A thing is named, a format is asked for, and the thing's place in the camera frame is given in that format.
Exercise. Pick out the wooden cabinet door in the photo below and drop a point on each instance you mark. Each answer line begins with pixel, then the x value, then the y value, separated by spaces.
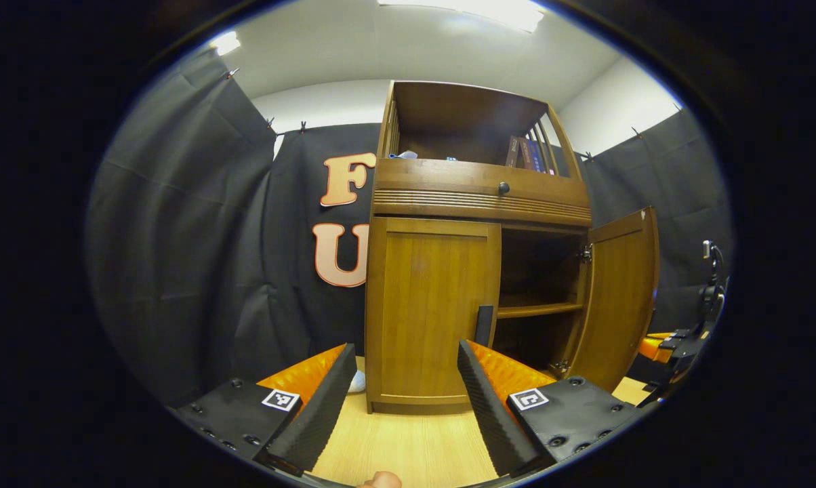
pixel 618 298
pixel 428 305

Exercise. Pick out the crumpled white object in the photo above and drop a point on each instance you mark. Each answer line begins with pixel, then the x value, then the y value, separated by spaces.
pixel 358 383

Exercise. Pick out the black round drawer knob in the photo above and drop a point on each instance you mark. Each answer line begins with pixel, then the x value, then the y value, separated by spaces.
pixel 503 188

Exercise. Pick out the large ceiling light panel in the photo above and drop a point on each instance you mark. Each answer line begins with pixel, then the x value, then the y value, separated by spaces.
pixel 469 10

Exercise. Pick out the small ceiling light panel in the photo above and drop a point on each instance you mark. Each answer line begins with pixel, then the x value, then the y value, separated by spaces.
pixel 226 43

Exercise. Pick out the blue and white object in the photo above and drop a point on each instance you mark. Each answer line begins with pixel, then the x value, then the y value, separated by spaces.
pixel 404 155

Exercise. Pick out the wooden cabinet drawer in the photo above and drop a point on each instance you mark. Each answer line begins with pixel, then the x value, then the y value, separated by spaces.
pixel 435 177

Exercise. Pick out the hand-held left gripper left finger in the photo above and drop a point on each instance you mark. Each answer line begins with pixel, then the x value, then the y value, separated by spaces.
pixel 320 413

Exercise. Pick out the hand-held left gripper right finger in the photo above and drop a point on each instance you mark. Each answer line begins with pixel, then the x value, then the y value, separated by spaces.
pixel 493 413

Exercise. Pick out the maroon book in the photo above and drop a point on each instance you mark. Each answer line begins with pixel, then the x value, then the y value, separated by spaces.
pixel 526 154

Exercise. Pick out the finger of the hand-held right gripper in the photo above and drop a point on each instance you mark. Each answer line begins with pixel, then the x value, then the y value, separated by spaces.
pixel 652 347

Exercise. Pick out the black backdrop cloth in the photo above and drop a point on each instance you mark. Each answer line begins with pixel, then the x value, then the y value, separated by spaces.
pixel 177 271

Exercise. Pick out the blue book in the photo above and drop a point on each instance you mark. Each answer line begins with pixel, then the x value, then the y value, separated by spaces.
pixel 537 157

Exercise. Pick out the wooden inner cabinet shelf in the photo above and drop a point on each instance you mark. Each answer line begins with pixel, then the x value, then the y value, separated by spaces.
pixel 537 310

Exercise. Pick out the wooden double-door shoe cabinet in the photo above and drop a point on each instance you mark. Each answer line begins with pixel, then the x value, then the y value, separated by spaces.
pixel 482 200

